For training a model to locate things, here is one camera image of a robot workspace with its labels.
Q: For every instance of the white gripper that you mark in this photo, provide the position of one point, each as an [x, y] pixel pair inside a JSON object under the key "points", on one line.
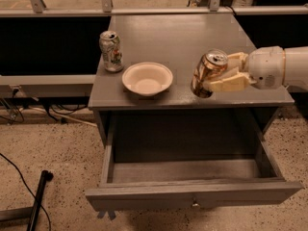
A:
{"points": [[266, 66]]}

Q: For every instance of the orange soda can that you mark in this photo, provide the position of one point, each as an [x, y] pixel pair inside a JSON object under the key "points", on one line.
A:
{"points": [[211, 65]]}

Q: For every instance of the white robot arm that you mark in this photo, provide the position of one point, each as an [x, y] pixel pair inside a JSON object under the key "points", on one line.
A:
{"points": [[296, 68]]}

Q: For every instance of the open grey top drawer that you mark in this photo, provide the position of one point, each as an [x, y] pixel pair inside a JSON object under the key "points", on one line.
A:
{"points": [[216, 158]]}

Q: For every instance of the white green soda can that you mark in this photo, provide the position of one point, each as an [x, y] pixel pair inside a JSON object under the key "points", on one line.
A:
{"points": [[109, 42]]}

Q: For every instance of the grey wooden cabinet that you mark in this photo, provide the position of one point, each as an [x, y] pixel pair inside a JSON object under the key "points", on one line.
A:
{"points": [[178, 41]]}

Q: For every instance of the white paper bowl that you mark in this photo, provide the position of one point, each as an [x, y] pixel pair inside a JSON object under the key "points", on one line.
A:
{"points": [[147, 79]]}

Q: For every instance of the grey metal railing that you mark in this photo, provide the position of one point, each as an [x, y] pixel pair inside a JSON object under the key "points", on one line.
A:
{"points": [[128, 4]]}

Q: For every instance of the black metal stand leg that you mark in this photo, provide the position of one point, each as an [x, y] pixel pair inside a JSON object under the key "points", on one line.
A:
{"points": [[30, 213]]}

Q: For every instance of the grey wall ledge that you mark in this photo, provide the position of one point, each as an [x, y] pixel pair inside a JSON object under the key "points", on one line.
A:
{"points": [[46, 85]]}

